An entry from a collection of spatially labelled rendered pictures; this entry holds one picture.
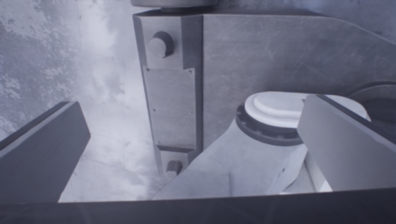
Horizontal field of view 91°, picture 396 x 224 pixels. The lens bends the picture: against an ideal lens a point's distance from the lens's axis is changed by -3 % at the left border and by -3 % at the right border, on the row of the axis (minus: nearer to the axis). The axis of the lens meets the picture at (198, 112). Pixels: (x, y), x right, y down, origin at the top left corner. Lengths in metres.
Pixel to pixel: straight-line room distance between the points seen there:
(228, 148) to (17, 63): 0.90
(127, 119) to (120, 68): 0.22
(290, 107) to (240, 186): 0.17
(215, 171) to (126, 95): 0.57
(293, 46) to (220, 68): 0.16
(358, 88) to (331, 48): 0.11
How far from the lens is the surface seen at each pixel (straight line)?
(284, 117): 0.35
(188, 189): 0.24
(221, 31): 0.45
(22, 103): 1.16
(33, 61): 0.98
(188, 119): 0.52
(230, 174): 0.29
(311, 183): 0.50
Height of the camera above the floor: 0.62
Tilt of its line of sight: 57 degrees down
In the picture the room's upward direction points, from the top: 163 degrees counter-clockwise
